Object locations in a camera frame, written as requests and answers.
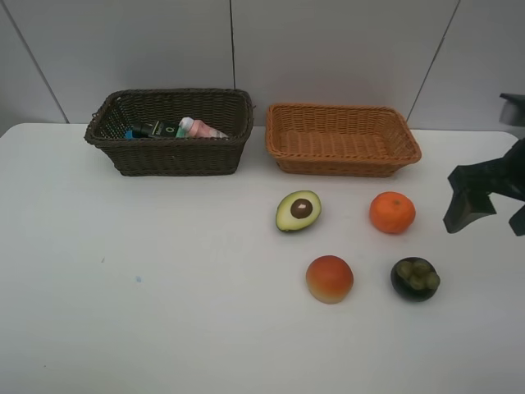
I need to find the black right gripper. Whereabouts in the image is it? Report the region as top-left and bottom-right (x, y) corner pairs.
(443, 140), (525, 236)

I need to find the orange mandarin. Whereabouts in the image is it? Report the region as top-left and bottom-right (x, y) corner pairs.
(368, 191), (416, 235)

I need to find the dark purple mangosteen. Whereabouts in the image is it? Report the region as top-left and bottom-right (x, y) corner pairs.
(390, 257), (441, 302)

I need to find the red yellow peach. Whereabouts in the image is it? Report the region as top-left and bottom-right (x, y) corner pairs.
(305, 255), (354, 305)

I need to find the avocado half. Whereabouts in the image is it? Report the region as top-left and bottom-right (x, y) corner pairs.
(276, 190), (322, 232)

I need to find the pink small bottle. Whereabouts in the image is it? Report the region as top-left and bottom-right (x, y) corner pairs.
(179, 117), (229, 139)

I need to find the dark green pump bottle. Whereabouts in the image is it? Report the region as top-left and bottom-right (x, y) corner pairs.
(130, 121), (185, 139)

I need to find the orange wicker basket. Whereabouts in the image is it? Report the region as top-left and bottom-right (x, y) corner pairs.
(265, 103), (422, 177)

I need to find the dark brown wicker basket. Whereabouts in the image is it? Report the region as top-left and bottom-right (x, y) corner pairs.
(84, 88), (253, 176)

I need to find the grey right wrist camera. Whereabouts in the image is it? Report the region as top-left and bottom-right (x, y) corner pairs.
(499, 93), (525, 127)

